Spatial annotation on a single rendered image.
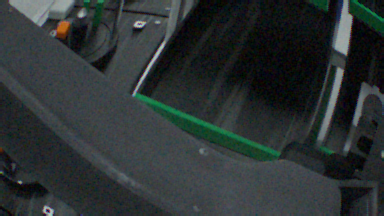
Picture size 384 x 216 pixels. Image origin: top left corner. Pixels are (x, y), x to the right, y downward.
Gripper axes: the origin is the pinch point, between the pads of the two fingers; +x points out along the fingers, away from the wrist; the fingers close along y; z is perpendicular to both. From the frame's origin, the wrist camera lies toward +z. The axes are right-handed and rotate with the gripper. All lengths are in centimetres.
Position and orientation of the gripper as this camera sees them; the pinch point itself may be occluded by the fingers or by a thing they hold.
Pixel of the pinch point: (371, 185)
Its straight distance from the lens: 45.3
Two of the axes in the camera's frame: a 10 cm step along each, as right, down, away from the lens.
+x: 3.8, -3.0, 8.8
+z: 2.3, -8.9, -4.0
